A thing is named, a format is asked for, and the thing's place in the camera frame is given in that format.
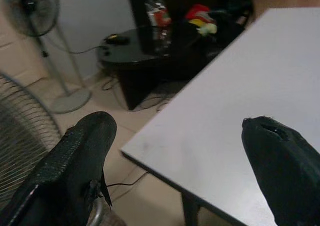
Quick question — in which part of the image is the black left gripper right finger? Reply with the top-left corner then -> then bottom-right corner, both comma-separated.
241,115 -> 320,226

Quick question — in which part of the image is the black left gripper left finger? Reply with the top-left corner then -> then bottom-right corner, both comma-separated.
0,111 -> 118,226

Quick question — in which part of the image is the black table leg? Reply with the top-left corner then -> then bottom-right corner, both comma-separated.
181,193 -> 201,226

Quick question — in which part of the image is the black round coffee table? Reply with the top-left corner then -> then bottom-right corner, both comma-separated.
96,25 -> 247,111

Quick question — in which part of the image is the black device with yellow mark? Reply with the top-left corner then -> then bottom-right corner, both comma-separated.
104,33 -> 130,45

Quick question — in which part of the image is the pale green soft toy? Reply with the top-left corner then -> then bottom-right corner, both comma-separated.
196,23 -> 218,36

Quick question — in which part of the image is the black bag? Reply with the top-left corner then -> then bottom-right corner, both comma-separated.
212,0 -> 253,34

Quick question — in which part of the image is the clear plastic bottle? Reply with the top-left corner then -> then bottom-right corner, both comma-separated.
144,0 -> 173,54

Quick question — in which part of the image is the red snack bag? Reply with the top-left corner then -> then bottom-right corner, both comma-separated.
184,3 -> 212,21

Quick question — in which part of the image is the thin black floor cable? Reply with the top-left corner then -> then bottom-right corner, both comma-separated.
106,172 -> 148,188

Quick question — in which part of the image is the wire fan guard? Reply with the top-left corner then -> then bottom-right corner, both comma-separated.
0,72 -> 63,211

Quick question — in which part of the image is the grey fan power cable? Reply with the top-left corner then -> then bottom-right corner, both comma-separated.
67,44 -> 107,55

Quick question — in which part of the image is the grey pedestal fan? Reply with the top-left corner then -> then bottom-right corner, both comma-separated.
0,0 -> 92,114

